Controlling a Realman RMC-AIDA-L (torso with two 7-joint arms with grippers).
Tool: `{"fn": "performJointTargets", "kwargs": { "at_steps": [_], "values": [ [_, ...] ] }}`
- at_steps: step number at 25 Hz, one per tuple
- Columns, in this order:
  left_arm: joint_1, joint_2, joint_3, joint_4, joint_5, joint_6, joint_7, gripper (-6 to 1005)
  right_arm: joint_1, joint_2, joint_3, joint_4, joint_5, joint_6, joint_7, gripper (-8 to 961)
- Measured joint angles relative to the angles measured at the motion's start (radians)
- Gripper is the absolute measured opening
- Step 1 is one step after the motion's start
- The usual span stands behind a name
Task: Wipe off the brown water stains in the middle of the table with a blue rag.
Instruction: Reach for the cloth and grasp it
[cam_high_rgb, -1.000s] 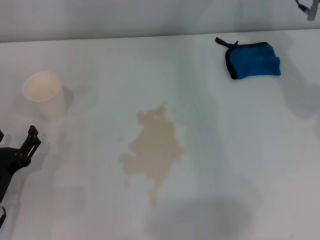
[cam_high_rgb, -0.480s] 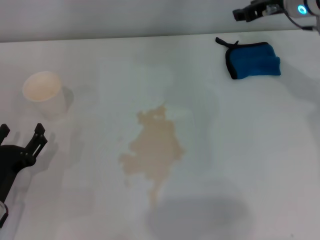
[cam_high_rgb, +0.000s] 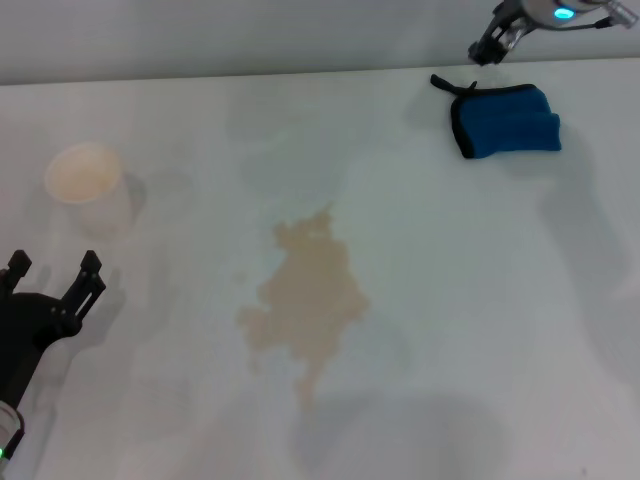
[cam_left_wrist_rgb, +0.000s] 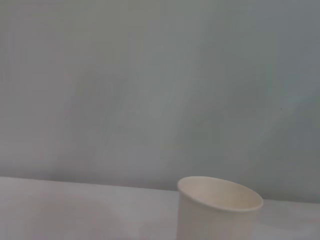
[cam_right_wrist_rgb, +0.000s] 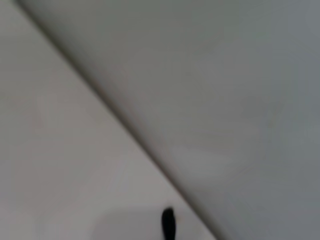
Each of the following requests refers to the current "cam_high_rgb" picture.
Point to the blue rag with black trim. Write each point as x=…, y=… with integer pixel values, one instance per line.
x=505, y=122

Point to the brown water stain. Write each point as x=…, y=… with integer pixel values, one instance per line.
x=310, y=295

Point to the white paper cup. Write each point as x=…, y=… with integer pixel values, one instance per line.
x=85, y=175

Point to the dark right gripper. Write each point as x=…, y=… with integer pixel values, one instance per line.
x=510, y=22

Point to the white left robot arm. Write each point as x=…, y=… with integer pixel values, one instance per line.
x=9, y=430

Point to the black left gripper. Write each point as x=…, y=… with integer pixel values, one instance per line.
x=25, y=325

